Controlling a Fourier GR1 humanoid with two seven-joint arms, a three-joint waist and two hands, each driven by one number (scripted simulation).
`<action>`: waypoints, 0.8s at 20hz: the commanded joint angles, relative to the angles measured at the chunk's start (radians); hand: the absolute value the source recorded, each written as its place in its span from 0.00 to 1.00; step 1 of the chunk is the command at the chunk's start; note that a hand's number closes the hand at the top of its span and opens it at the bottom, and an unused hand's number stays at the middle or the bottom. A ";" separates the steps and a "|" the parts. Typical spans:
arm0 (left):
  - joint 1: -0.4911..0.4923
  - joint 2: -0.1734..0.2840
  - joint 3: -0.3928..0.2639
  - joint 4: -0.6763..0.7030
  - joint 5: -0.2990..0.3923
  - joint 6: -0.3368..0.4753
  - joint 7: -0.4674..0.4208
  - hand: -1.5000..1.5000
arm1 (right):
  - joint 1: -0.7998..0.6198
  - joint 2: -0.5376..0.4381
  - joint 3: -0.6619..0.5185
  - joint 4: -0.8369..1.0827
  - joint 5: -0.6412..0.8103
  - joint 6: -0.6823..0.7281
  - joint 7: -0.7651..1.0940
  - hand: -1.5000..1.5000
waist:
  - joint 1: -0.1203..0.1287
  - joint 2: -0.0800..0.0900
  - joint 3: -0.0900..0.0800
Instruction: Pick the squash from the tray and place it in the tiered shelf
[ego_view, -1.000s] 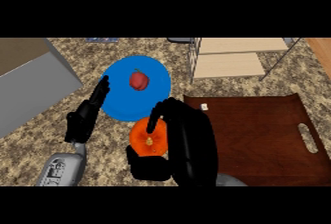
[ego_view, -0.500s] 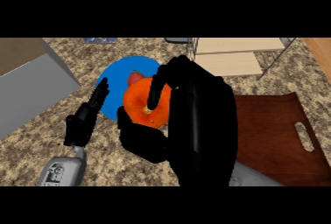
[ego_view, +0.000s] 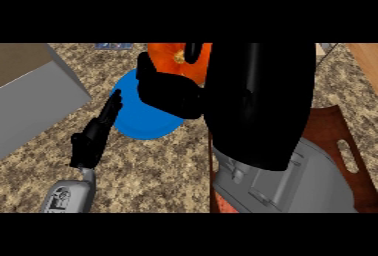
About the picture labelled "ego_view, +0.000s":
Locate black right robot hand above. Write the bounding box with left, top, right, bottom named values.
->
left=135, top=42, right=318, bottom=172

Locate orange squash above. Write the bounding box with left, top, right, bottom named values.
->
left=147, top=42, right=215, bottom=86

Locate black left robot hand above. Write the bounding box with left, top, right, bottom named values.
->
left=70, top=88, right=126, bottom=170

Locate blue round bowl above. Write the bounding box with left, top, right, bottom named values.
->
left=111, top=68, right=187, bottom=141

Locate brown wooden tray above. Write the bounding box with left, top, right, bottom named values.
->
left=209, top=104, right=378, bottom=214

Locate pale wooden cabinet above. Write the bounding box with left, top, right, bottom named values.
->
left=345, top=42, right=378, bottom=88

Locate blue patterned flat object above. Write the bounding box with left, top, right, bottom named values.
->
left=94, top=42, right=135, bottom=51

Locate grey box appliance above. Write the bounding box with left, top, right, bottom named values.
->
left=0, top=42, right=94, bottom=162

